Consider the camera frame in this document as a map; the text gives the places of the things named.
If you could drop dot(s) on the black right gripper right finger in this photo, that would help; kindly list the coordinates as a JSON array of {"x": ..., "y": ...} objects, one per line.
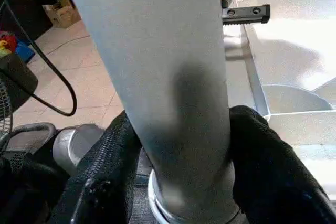
[{"x": 273, "y": 171}]

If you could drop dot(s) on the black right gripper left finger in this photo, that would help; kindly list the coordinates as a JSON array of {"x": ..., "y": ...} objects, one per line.
[{"x": 100, "y": 182}]

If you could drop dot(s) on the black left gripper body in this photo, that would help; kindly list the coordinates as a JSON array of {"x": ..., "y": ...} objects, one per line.
[{"x": 247, "y": 14}]

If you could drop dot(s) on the white plastic table top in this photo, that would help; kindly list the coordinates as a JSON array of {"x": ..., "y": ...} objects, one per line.
[{"x": 289, "y": 56}]

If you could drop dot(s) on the white plastic table leg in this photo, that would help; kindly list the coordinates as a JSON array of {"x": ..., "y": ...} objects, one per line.
[{"x": 157, "y": 77}]

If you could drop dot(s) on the white rounded machine part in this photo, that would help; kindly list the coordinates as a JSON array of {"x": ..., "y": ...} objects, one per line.
[{"x": 76, "y": 145}]

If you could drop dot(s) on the black fan with grille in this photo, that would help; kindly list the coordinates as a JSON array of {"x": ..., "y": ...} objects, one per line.
[{"x": 16, "y": 108}]

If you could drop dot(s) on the red and blue toy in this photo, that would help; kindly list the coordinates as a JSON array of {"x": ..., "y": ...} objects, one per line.
[{"x": 13, "y": 48}]

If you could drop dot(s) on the brown cardboard box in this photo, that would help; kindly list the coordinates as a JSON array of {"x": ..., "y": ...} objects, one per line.
[{"x": 62, "y": 11}]

